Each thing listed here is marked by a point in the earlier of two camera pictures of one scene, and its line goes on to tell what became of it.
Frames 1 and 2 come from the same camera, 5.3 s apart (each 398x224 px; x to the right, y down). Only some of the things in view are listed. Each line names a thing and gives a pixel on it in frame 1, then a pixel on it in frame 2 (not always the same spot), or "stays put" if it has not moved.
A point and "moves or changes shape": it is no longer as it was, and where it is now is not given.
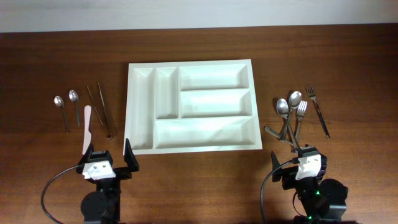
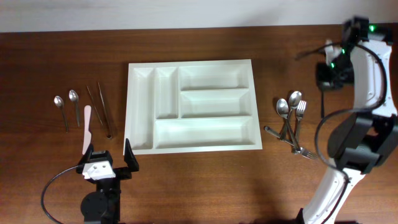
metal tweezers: (110, 135) stays put
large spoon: (283, 111) stays put
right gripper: (288, 175) to (323, 81)
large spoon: (295, 99) stays put
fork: (300, 112) stays put
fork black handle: (311, 91) moves or changes shape
